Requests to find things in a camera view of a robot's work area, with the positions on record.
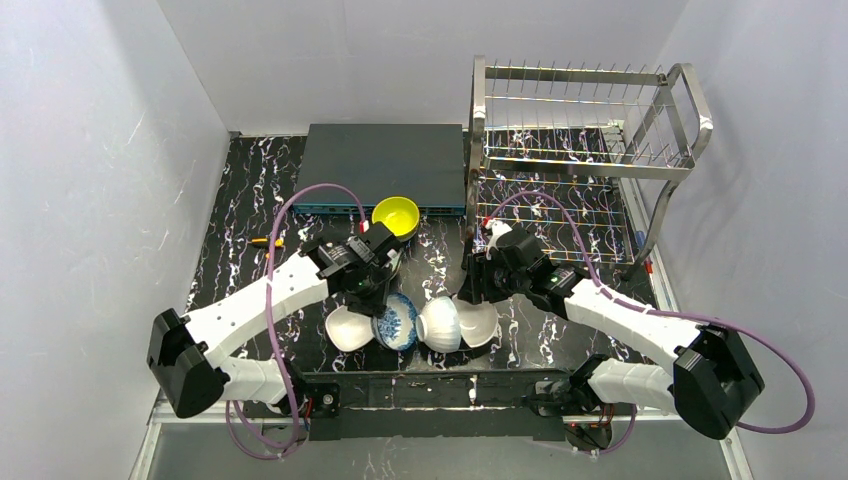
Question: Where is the orange white bowl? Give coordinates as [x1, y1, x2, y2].
[452, 297, 498, 348]

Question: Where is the white round bowl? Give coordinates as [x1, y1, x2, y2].
[416, 296, 462, 353]

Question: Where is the blue white patterned bowl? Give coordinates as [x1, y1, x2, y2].
[372, 293, 418, 351]

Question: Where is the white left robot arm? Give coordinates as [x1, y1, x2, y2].
[146, 222, 403, 419]

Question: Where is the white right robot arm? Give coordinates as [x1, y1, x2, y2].
[458, 226, 765, 440]

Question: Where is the stainless steel dish rack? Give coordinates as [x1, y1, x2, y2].
[465, 55, 713, 276]

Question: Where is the white square bowl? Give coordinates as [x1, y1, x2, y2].
[325, 306, 375, 353]

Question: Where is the yellow bowl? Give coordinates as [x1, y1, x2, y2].
[371, 196, 421, 242]

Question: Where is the orange black small tool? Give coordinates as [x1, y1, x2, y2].
[248, 237, 284, 257]

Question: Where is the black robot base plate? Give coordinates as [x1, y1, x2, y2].
[241, 368, 614, 444]

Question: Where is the dark teal network switch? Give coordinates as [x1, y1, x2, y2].
[295, 124, 466, 216]

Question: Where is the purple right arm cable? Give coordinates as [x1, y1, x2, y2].
[482, 192, 817, 457]

